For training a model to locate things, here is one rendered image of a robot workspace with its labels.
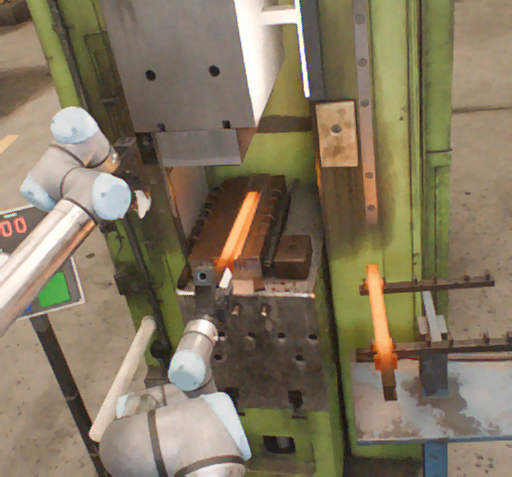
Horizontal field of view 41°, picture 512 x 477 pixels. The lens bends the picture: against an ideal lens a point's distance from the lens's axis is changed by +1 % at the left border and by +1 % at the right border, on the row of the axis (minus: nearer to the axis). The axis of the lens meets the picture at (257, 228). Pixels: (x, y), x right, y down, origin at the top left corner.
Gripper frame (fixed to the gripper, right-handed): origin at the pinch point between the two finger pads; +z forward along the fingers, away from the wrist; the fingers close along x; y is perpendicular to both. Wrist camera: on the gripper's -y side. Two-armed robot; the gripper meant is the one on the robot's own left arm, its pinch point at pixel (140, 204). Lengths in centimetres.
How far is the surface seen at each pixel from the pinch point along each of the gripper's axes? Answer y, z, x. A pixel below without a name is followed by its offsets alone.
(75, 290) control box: 12.5, 22.5, -24.5
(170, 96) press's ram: -21.3, -11.9, 8.0
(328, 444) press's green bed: 35, 87, 34
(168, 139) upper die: -16.3, -2.3, 4.9
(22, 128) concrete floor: -213, 251, -237
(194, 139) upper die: -16.2, -2.1, 11.4
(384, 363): 32, 13, 56
